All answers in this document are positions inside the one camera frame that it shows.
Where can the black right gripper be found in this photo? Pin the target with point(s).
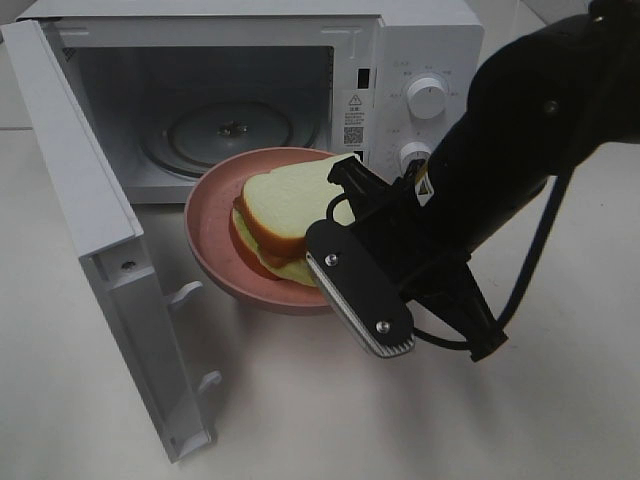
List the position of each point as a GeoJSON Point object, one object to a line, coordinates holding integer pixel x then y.
{"type": "Point", "coordinates": [422, 266]}

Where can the toast sandwich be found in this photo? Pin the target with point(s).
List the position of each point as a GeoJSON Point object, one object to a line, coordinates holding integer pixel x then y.
{"type": "Point", "coordinates": [270, 217]}

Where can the pink round plate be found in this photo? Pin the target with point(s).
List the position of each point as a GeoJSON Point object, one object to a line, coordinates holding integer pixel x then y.
{"type": "Point", "coordinates": [207, 217]}

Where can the white microwave door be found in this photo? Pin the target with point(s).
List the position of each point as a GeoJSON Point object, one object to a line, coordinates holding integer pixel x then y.
{"type": "Point", "coordinates": [108, 238]}

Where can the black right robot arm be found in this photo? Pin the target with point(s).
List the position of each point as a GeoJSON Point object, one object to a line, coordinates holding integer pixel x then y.
{"type": "Point", "coordinates": [536, 110]}

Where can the lower white timer knob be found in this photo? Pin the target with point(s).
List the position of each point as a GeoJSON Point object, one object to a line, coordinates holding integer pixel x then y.
{"type": "Point", "coordinates": [411, 151]}

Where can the upper white power knob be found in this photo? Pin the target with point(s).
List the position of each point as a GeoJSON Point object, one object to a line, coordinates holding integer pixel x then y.
{"type": "Point", "coordinates": [426, 96]}

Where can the white warning label sticker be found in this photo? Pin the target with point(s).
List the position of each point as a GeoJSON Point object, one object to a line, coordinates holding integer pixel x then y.
{"type": "Point", "coordinates": [354, 115]}

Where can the white microwave oven body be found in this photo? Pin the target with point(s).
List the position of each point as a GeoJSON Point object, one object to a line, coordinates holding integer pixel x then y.
{"type": "Point", "coordinates": [138, 57]}

